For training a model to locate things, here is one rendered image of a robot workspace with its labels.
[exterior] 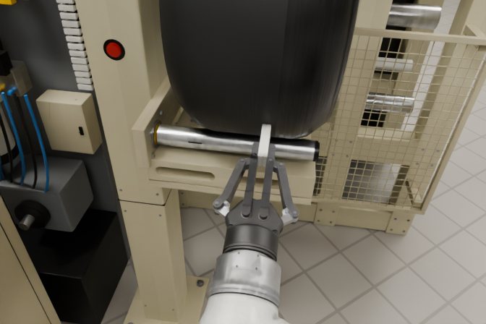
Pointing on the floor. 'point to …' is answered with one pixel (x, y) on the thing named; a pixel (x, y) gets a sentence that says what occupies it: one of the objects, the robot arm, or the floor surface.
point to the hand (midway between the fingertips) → (264, 145)
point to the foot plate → (192, 304)
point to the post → (162, 278)
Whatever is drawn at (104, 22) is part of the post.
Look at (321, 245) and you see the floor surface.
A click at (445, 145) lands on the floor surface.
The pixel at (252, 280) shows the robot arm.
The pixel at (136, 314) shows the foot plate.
